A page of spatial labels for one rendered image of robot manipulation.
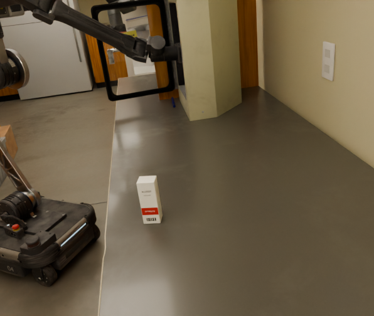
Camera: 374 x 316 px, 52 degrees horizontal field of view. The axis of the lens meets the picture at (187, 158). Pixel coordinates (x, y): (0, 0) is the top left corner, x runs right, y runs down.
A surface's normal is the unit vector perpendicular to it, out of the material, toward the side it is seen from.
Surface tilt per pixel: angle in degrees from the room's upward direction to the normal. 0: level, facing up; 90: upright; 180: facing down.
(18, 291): 0
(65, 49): 90
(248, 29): 90
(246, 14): 90
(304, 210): 0
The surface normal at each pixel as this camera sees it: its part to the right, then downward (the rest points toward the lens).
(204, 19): 0.15, 0.40
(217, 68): 0.80, 0.17
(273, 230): -0.11, -0.91
